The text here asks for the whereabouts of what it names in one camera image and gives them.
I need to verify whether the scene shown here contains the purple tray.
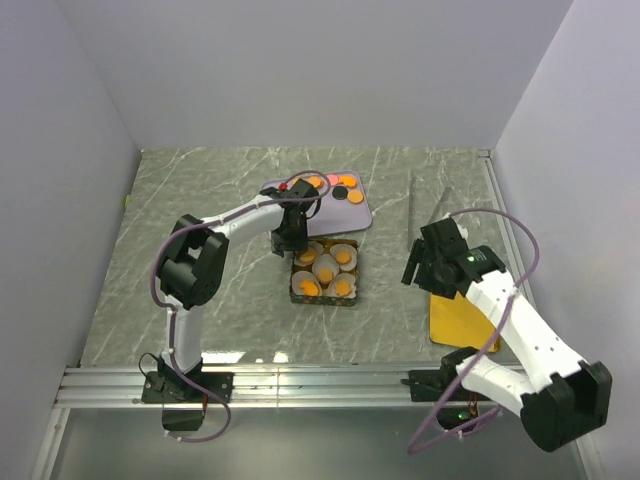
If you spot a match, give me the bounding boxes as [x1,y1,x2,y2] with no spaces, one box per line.
[261,170,373,237]

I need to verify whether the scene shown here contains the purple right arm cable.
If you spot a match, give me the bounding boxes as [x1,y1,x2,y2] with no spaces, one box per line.
[406,206,542,455]

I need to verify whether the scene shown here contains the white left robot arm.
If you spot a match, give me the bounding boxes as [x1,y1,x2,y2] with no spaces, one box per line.
[148,180,324,403]

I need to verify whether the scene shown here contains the orange flower cookie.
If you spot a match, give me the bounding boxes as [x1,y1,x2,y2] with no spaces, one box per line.
[333,279,352,297]

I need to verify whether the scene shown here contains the orange leaf cookie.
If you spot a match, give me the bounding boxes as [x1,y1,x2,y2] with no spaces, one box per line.
[306,176,324,189]

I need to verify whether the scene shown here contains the gold tin lid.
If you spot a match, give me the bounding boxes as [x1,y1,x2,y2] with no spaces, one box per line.
[429,294,495,350]

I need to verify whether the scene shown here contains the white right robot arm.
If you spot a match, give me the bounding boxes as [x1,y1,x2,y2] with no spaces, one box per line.
[401,217,613,454]

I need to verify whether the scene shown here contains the orange sandwich cookie top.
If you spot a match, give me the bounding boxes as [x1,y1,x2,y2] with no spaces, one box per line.
[339,175,357,188]

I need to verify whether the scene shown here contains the black sandwich cookie right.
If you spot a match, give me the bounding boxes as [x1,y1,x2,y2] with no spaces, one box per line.
[332,186,349,200]

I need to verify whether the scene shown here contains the metal tongs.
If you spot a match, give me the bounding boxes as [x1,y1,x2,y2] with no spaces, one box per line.
[406,170,452,251]

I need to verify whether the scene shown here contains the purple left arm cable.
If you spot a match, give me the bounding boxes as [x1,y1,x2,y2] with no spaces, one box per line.
[149,171,335,444]

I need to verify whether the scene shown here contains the green gold cookie tin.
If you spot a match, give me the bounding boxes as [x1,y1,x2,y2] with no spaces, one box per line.
[289,238,359,307]

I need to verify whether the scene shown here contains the white paper cup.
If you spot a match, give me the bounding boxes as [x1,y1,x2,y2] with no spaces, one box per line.
[312,254,340,285]
[327,272,356,299]
[330,243,358,272]
[293,241,324,267]
[291,270,322,296]

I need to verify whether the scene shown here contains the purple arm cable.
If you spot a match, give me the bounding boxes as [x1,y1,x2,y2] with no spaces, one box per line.
[406,206,542,455]
[149,171,335,444]

